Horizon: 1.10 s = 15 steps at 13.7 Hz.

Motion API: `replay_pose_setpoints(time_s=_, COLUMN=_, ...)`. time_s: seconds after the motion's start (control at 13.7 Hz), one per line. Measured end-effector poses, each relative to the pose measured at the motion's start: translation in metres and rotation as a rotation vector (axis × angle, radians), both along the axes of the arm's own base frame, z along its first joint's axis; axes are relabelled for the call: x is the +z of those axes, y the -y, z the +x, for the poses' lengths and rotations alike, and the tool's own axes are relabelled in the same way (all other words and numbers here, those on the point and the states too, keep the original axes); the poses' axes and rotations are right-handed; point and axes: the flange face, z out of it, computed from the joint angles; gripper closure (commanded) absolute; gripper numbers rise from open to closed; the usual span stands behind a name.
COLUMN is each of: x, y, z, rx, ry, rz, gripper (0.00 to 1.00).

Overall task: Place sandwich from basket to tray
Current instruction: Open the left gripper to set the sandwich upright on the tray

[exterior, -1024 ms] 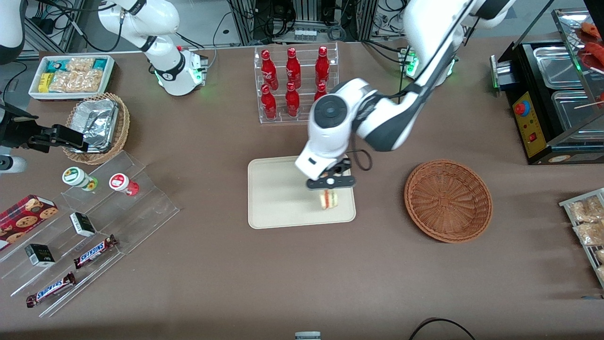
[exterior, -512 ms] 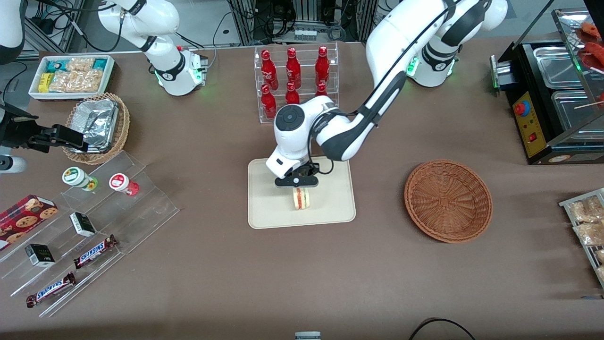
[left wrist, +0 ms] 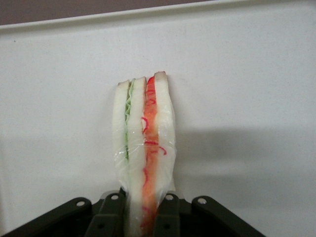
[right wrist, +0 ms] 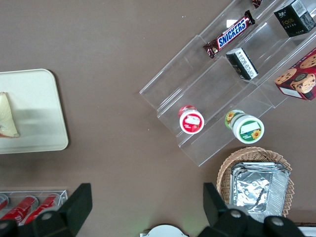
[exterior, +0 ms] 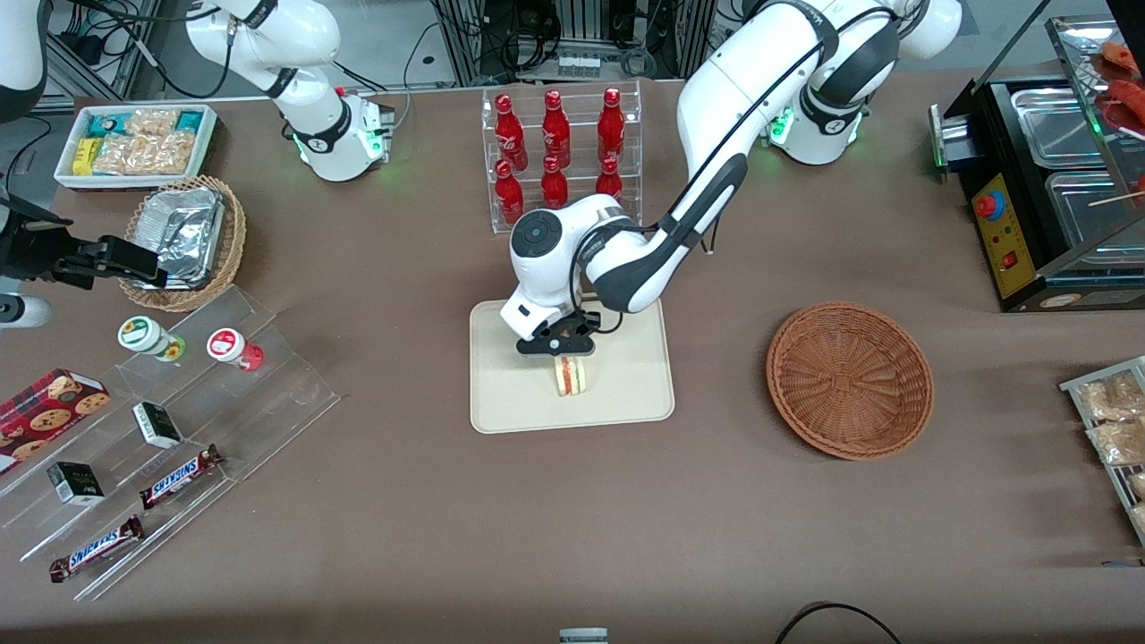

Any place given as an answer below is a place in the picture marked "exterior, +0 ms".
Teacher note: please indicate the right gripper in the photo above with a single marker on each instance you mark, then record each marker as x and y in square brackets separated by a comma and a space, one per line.
[36, 251]

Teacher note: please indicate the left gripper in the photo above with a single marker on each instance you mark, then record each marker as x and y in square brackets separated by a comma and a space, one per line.
[581, 329]

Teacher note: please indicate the triangular sandwich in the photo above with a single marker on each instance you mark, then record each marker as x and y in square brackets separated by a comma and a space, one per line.
[572, 377]

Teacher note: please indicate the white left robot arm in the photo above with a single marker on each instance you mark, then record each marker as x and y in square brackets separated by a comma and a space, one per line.
[716, 98]

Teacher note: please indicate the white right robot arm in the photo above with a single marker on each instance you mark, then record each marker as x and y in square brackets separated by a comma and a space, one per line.
[326, 143]

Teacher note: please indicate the beige plastic tray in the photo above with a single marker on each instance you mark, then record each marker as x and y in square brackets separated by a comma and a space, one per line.
[626, 385]

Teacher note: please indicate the light tan wicker basket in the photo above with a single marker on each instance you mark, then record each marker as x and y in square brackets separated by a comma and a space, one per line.
[234, 237]

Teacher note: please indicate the brown round wicker basket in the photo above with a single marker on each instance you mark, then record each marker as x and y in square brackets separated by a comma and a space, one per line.
[850, 385]

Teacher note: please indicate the aluminium foil container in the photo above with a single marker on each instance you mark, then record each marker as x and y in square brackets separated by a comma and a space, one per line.
[183, 233]

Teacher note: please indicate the green label white cup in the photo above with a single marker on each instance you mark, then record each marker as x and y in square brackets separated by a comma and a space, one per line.
[143, 334]

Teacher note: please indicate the large clear cracker bag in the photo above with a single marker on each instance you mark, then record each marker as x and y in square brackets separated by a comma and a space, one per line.
[143, 154]

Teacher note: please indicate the white rectangular snack bin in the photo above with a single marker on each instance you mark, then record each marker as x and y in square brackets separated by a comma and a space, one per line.
[67, 177]

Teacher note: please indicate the red label white cup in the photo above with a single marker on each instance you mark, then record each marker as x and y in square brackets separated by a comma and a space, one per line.
[228, 345]

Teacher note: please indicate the yellow snack pack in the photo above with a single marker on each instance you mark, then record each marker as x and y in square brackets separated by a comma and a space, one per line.
[85, 156]

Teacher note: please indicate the teal snack pack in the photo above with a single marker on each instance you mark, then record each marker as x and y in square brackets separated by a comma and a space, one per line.
[103, 125]

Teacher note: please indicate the small clear cracker bag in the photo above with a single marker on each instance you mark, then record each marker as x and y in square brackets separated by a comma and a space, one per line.
[154, 121]

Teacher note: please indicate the small black carton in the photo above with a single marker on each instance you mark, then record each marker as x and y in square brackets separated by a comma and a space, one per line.
[76, 483]
[156, 425]

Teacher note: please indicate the red cola bottle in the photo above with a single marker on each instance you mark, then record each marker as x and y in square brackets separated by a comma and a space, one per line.
[611, 130]
[608, 182]
[555, 132]
[508, 134]
[508, 192]
[555, 188]

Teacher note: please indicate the red cookie box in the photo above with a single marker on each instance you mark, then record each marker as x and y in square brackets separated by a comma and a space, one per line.
[45, 411]

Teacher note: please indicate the clear acrylic stepped display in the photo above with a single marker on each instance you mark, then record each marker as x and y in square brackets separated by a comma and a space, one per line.
[268, 402]

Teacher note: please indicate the clear acrylic bottle rack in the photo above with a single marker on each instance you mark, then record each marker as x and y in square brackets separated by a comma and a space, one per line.
[487, 161]

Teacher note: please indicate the snickers chocolate bar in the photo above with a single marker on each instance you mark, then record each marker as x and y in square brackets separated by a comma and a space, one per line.
[97, 548]
[179, 477]

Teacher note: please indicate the grey object at table edge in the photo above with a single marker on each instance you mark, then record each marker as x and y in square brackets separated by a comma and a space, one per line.
[583, 636]

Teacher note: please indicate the white power strip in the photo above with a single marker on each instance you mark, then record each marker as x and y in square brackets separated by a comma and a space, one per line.
[579, 65]

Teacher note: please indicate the black food warmer machine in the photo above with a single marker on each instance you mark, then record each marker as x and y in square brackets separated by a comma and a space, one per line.
[1002, 233]

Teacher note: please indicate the clear bag of snacks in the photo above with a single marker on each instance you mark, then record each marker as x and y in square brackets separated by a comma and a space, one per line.
[1114, 398]
[1120, 443]

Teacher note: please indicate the red food in warmer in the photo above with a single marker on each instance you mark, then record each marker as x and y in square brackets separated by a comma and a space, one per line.
[1129, 94]

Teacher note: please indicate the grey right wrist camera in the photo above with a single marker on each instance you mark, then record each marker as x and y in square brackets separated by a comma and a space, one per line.
[22, 311]

